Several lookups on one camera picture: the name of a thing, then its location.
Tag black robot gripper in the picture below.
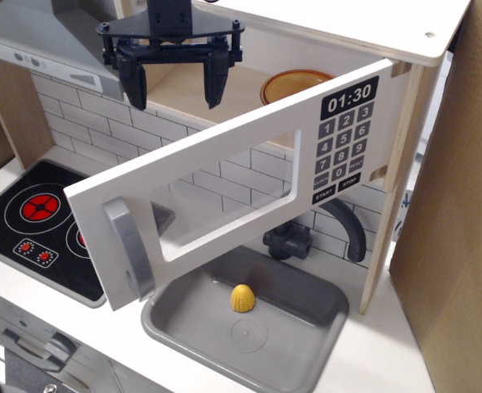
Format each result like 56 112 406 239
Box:
97 1 246 110

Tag white toy microwave door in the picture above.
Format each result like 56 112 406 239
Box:
65 60 408 309

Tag white wooden microwave cabinet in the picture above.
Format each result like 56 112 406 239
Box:
146 1 470 314

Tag grey range hood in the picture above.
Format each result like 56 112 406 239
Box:
0 1 124 101

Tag dark grey toy faucet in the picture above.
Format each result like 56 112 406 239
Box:
263 198 367 263

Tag black toy stovetop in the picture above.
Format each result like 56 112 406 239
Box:
0 160 106 308

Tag yellow toy corn piece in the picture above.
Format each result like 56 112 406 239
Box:
230 284 255 313

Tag grey plastic sink basin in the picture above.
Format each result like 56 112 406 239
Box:
142 246 349 392

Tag brown cardboard panel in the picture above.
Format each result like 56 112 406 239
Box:
390 1 482 392

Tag grey oven door handle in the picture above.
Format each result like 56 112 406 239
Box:
0 328 77 373

